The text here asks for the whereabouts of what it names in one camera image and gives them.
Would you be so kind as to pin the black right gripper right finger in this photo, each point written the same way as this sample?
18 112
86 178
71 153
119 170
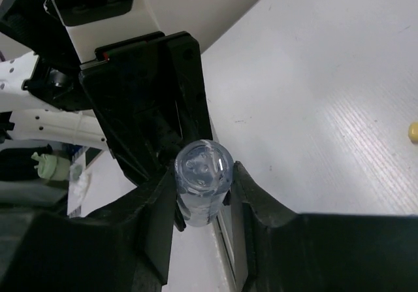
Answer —
277 249

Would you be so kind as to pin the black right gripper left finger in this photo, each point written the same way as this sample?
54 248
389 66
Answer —
123 246

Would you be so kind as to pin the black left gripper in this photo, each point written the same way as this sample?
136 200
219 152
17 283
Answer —
103 67

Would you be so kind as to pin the clear blue glue bottle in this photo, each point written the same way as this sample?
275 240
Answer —
204 174

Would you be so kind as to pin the yellow highlighter marker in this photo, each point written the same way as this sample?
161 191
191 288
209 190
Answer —
413 132

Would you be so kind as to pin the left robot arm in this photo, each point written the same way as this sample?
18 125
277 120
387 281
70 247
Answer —
101 73

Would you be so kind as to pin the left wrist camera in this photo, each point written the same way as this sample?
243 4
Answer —
92 24

